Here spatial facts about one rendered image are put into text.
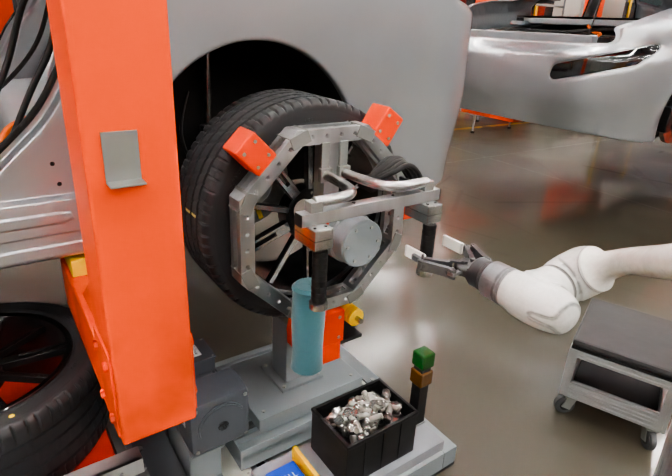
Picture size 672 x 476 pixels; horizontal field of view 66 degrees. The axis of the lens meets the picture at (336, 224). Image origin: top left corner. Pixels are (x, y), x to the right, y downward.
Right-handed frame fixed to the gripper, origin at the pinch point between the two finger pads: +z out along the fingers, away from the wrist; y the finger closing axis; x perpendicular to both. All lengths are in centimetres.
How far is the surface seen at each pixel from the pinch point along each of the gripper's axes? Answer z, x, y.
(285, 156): 20.7, 22.8, -31.5
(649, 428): -37, -73, 82
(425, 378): -19.0, -23.4, -15.7
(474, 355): 33, -83, 74
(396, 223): 20.7, -2.2, 7.3
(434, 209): -1.2, 10.8, -0.6
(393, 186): 3.2, 17.2, -11.1
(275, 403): 30, -61, -29
